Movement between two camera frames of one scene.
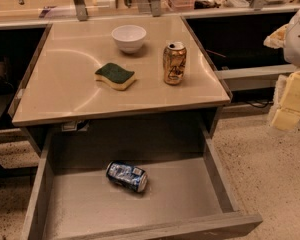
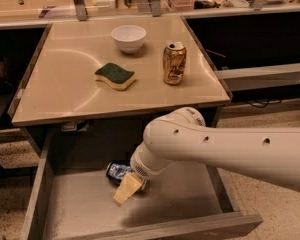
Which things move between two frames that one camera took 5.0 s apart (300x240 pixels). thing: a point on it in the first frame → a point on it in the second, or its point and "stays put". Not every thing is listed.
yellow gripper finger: x=295 y=101 → x=146 y=164
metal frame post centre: x=156 y=0 stays put
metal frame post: x=79 y=2 stays put
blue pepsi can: x=131 y=177 stays put
